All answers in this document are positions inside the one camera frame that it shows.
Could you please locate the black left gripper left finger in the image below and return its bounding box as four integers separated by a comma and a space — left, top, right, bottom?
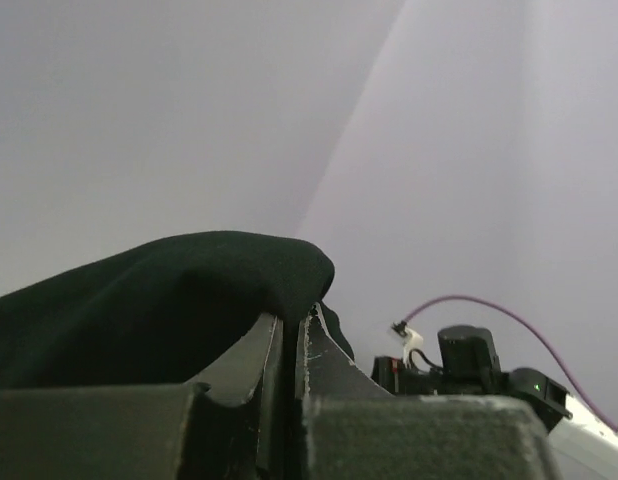
191, 314, 284, 479

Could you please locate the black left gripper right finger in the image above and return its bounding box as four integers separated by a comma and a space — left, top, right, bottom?
295, 303, 390, 479

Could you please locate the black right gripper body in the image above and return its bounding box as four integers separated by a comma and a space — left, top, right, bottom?
371, 324, 572, 431

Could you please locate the black t-shirt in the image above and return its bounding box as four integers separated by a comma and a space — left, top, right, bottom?
0, 231, 335, 389

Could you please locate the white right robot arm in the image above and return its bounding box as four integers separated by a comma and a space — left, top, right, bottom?
371, 325, 618, 479

